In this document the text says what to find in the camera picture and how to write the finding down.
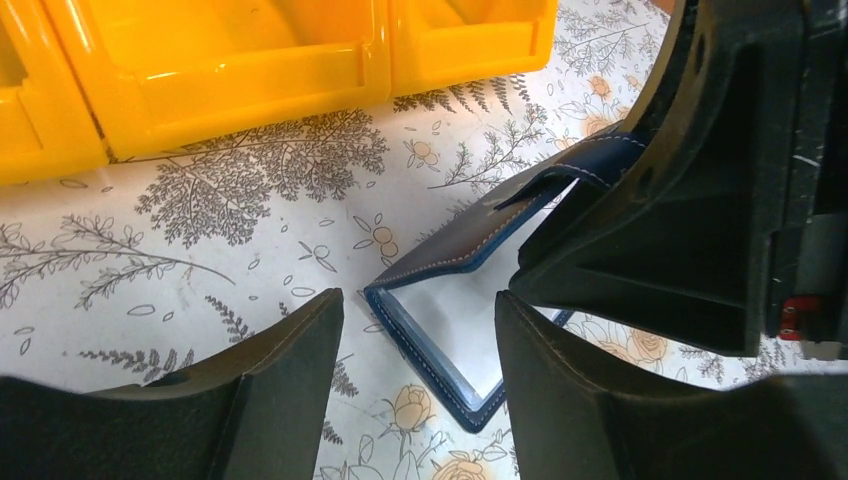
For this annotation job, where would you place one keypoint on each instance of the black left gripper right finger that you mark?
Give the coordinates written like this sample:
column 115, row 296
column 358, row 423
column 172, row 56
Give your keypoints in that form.
column 578, row 412

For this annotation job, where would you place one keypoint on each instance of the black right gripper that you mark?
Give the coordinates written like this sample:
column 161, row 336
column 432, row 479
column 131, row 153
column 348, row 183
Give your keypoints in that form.
column 674, row 246

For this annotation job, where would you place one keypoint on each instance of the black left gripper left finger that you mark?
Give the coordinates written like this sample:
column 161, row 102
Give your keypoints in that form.
column 253, row 411

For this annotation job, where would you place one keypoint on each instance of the blue leather card holder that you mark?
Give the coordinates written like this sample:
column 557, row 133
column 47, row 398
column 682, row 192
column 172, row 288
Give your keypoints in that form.
column 437, row 301

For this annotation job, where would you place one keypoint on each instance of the floral table mat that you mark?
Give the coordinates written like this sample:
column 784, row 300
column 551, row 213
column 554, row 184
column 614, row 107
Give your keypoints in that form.
column 123, row 274

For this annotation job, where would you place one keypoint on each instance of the yellow plastic bin right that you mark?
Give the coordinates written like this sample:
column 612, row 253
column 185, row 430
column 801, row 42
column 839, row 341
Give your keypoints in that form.
column 435, row 44

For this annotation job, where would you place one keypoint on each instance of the yellow plastic bin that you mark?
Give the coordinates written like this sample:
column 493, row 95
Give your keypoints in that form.
column 161, row 74
column 435, row 44
column 46, row 127

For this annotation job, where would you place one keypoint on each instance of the yellow plastic bin middle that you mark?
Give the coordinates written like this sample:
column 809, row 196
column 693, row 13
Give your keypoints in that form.
column 161, row 74

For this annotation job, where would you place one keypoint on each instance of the yellow plastic bin left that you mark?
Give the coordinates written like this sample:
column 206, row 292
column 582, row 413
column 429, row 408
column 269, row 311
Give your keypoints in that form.
column 46, row 127

